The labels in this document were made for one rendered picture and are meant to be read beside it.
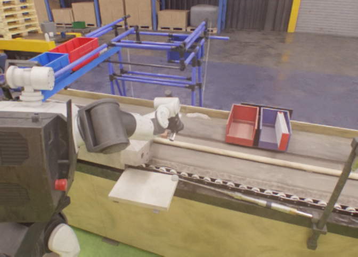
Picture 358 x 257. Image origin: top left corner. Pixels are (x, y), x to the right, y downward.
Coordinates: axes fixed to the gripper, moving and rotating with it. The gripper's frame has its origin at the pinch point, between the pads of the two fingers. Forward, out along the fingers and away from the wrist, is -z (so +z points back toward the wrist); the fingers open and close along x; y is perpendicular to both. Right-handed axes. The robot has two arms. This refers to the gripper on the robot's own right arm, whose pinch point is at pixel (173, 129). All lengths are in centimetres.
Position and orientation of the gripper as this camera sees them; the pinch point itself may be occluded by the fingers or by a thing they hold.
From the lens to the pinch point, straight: 141.3
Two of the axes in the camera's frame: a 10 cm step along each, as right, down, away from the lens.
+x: -9.5, -1.6, 2.7
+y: -2.8, 8.0, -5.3
